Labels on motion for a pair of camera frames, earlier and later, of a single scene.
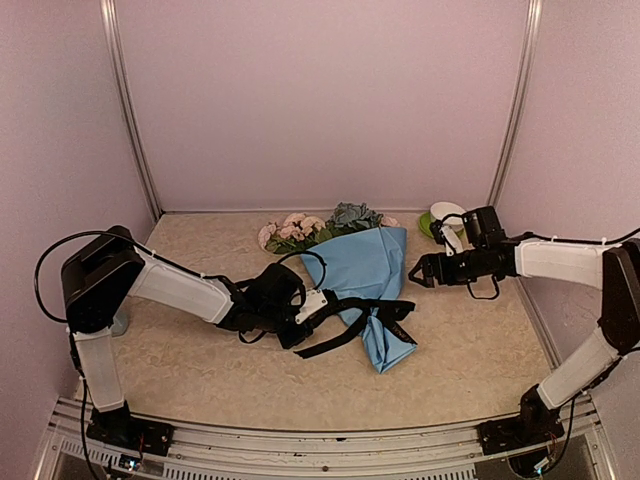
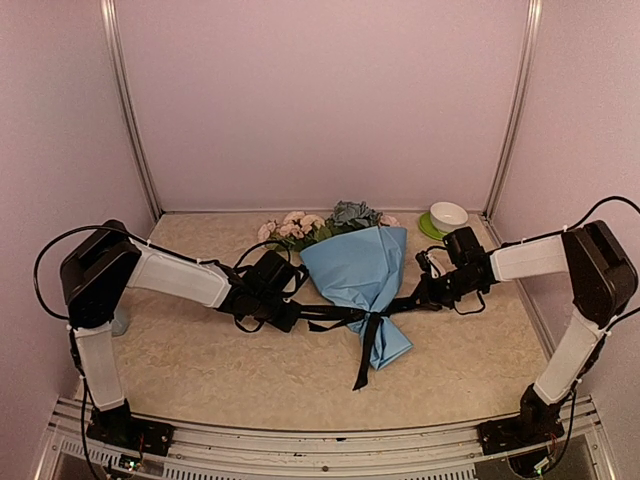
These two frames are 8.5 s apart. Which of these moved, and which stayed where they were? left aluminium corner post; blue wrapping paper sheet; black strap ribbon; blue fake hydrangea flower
Moved: black strap ribbon
Stayed: blue wrapping paper sheet; blue fake hydrangea flower; left aluminium corner post
